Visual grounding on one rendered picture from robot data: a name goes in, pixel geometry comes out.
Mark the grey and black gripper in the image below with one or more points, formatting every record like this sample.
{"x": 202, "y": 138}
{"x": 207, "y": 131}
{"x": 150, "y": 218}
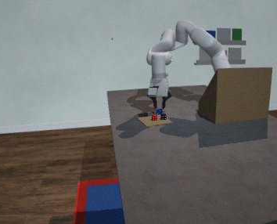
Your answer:
{"x": 162, "y": 90}

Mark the red die with white pips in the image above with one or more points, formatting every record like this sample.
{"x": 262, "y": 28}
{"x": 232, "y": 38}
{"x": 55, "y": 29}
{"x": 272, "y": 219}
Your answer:
{"x": 154, "y": 117}

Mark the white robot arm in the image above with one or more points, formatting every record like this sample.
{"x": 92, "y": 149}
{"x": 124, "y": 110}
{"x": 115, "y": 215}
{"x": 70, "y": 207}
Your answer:
{"x": 158, "y": 55}

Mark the black die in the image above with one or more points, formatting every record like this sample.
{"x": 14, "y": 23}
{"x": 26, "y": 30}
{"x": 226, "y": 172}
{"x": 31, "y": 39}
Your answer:
{"x": 163, "y": 117}

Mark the tan flat mat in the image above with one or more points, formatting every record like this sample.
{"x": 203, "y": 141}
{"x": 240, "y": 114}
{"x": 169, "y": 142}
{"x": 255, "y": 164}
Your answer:
{"x": 147, "y": 121}

